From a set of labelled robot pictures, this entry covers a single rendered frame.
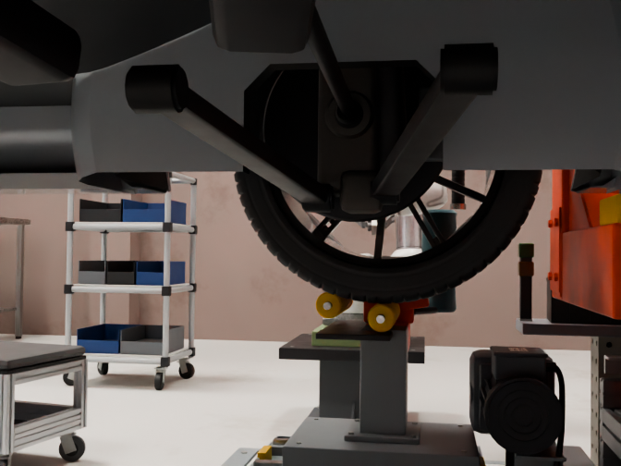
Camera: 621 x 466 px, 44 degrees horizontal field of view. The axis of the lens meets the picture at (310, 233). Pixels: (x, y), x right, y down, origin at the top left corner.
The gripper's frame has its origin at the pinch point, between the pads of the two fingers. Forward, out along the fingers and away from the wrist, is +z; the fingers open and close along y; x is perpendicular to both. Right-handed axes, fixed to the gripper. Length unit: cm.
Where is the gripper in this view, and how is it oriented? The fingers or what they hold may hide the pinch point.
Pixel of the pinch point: (373, 227)
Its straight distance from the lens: 223.4
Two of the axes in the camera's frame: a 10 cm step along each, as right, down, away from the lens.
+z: -0.8, 2.4, -9.7
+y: 10.0, 0.1, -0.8
